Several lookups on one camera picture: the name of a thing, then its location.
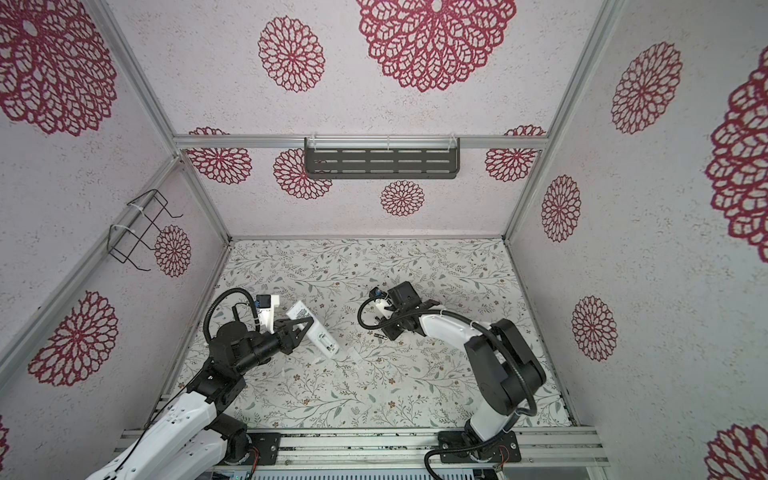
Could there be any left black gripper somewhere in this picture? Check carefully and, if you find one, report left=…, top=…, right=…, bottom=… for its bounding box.
left=235, top=316, right=314, bottom=376

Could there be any white remote control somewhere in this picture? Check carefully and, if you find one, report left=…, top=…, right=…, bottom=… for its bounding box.
left=287, top=301, right=340, bottom=358

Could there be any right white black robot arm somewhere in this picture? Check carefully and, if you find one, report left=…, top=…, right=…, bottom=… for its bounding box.
left=357, top=282, right=547, bottom=442

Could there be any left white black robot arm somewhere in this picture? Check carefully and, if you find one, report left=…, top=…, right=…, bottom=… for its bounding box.
left=90, top=317, right=314, bottom=479

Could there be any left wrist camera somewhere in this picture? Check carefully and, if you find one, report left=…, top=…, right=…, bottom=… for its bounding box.
left=254, top=294, right=280, bottom=333

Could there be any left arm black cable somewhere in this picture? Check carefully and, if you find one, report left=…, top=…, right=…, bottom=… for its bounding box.
left=202, top=287, right=260, bottom=346

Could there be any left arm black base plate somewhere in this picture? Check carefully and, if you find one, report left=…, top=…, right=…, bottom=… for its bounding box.
left=234, top=432, right=282, bottom=466

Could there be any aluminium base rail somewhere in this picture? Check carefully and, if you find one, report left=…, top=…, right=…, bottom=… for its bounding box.
left=113, top=425, right=610, bottom=472

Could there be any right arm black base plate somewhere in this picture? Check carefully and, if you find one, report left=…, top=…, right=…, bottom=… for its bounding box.
left=437, top=430, right=522, bottom=464

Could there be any grey slotted wall shelf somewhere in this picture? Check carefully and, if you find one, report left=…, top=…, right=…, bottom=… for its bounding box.
left=303, top=137, right=461, bottom=180

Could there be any black wire wall basket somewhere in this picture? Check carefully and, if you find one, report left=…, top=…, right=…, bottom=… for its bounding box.
left=106, top=189, right=182, bottom=272

